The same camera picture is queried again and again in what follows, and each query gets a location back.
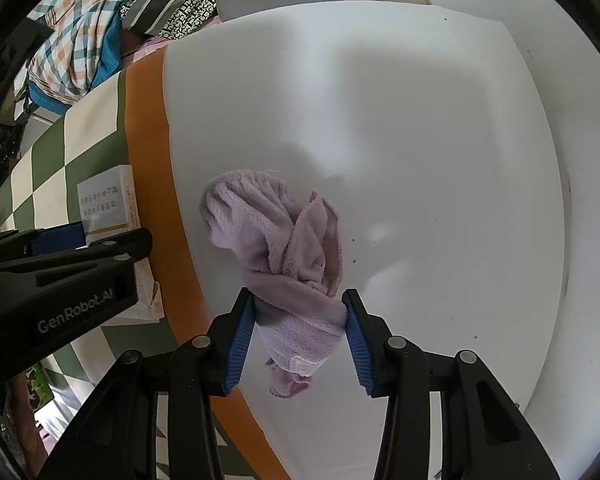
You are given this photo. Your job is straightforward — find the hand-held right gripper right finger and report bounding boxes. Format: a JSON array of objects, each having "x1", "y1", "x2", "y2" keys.
[{"x1": 341, "y1": 287, "x2": 561, "y2": 480}]

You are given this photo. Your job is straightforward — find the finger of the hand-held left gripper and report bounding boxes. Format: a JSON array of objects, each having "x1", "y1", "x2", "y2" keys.
[
  {"x1": 0, "y1": 227, "x2": 154, "y2": 286},
  {"x1": 0, "y1": 221, "x2": 87, "y2": 261}
]

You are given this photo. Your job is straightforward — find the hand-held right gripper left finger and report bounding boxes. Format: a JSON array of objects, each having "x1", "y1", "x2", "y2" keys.
[{"x1": 32, "y1": 287, "x2": 256, "y2": 480}]

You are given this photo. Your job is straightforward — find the white tissue box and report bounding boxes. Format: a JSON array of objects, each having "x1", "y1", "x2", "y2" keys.
[{"x1": 77, "y1": 165, "x2": 164, "y2": 323}]

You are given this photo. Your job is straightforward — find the purple towel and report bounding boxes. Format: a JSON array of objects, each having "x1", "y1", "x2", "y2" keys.
[{"x1": 200, "y1": 169, "x2": 349, "y2": 401}]

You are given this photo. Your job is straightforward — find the person's left forearm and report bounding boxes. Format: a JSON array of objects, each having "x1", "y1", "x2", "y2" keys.
[{"x1": 7, "y1": 375, "x2": 46, "y2": 480}]

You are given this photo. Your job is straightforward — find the green wipes packet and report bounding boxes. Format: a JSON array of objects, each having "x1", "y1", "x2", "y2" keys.
[{"x1": 25, "y1": 365, "x2": 55, "y2": 411}]

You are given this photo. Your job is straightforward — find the plaid blanket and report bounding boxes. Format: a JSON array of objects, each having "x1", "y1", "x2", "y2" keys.
[{"x1": 27, "y1": 0, "x2": 166, "y2": 111}]

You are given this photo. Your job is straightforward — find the pink cloth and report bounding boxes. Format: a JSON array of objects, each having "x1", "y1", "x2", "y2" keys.
[{"x1": 120, "y1": 15, "x2": 221, "y2": 68}]

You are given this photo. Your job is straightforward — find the black white patterned cloth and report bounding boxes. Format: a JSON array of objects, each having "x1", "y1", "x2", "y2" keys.
[{"x1": 120, "y1": 0, "x2": 222, "y2": 41}]

